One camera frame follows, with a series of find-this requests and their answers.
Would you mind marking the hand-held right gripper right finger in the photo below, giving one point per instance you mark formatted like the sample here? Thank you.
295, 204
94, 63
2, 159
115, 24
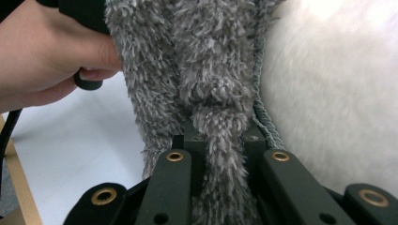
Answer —
255, 145

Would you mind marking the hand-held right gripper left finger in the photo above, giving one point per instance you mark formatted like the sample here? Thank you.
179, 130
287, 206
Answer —
197, 156

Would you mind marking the panda plush toy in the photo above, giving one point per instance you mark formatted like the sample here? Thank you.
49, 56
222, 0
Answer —
328, 93

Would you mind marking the grey fluffy cloth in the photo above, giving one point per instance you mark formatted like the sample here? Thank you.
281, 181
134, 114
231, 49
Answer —
194, 62

